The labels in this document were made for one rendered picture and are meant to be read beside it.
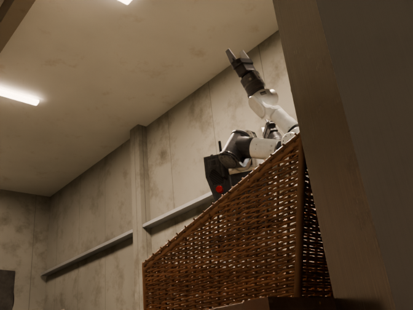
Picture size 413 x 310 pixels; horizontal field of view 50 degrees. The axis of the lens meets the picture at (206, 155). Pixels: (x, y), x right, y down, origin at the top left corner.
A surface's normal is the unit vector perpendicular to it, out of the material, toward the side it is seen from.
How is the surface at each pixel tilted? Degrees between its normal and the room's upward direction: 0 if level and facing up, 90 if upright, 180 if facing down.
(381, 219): 90
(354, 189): 90
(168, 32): 180
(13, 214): 90
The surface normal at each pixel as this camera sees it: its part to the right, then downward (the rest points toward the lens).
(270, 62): -0.75, -0.21
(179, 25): 0.10, 0.91
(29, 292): 0.66, -0.37
